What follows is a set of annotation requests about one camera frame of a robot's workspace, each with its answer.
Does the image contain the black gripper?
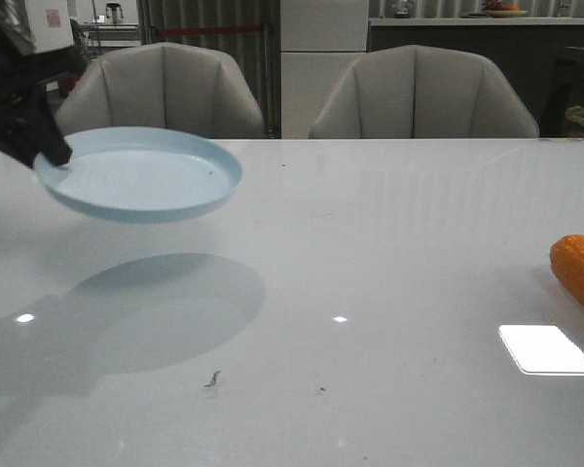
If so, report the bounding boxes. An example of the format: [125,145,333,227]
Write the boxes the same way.
[0,1,86,168]

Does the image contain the light blue round plate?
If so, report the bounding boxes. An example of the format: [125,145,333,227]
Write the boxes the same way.
[33,126,242,224]

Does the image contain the orange corn cob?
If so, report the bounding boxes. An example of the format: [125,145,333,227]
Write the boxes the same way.
[549,234,584,306]

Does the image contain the background table with kettle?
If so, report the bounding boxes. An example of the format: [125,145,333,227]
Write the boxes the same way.
[68,0,141,55]

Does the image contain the beige left armchair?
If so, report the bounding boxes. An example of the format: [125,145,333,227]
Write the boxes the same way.
[55,42,264,139]

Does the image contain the beige armchair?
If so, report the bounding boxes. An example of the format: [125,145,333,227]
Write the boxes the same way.
[310,45,539,139]
[55,42,264,139]

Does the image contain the red barrier belt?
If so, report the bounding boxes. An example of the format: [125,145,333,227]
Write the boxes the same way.
[154,24,263,36]

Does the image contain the white cabinet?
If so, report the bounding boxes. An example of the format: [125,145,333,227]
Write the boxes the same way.
[280,1,369,139]

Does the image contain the beige right armchair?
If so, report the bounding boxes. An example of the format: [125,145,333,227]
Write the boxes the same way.
[310,45,539,139]

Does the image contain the fruit bowl on counter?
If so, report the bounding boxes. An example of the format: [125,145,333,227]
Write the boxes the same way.
[482,0,529,18]

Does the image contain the dark counter with white top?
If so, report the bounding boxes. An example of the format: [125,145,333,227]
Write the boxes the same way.
[367,18,584,123]

